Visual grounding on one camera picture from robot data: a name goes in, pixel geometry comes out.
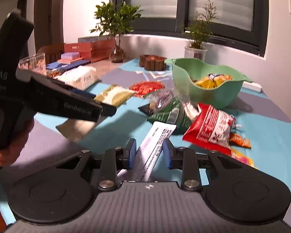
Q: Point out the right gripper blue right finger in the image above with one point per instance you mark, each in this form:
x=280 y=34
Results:
x=170 y=154

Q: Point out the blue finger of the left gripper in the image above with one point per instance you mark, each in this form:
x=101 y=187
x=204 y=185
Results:
x=106 y=109
x=79 y=92

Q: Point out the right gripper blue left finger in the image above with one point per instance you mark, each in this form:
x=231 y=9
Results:
x=129 y=152

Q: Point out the white long snack stick packet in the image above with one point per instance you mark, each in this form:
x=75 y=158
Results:
x=148 y=153

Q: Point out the person's left hand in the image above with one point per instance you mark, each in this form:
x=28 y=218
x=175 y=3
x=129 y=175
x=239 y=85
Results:
x=14 y=117

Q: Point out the yellow green snack packet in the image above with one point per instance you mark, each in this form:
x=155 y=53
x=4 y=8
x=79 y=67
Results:
x=115 y=95

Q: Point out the white tissue pack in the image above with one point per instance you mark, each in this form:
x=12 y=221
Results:
x=81 y=77

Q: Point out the green snack bag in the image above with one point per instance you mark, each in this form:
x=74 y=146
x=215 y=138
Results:
x=173 y=113

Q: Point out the red paper-cut coaster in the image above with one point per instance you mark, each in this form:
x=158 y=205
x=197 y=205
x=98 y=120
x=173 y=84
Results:
x=145 y=87

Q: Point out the clear acrylic box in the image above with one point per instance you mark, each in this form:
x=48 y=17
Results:
x=35 y=63

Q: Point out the pink purple notepad stack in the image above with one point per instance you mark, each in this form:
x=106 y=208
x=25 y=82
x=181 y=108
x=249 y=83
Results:
x=69 y=58

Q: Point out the red storage box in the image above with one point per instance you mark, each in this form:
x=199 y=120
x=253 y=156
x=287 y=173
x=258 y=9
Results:
x=91 y=51

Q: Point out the red white snack bag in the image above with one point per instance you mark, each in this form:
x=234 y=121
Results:
x=211 y=129

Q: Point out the clear wrapped purple snack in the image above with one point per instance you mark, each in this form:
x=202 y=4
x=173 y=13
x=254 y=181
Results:
x=159 y=99

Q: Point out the brown wooden stump ashtray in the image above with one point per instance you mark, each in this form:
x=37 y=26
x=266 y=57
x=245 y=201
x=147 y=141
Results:
x=152 y=62

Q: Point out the orange small snack packet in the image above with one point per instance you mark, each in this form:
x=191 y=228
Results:
x=238 y=140

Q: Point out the green plastic bowl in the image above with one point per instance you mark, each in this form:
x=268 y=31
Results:
x=186 y=70

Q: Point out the leafy plant in glass vase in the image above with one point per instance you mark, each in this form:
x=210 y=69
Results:
x=115 y=21

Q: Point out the yellow chips bag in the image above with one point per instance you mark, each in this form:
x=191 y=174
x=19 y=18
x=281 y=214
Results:
x=212 y=80

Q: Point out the white power strip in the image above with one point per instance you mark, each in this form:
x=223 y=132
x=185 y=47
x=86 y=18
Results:
x=252 y=86

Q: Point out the small tree in white pot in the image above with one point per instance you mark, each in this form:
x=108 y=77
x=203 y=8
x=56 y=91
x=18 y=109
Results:
x=198 y=31

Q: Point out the dark framed window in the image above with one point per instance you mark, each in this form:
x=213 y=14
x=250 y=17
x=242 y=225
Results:
x=240 y=24

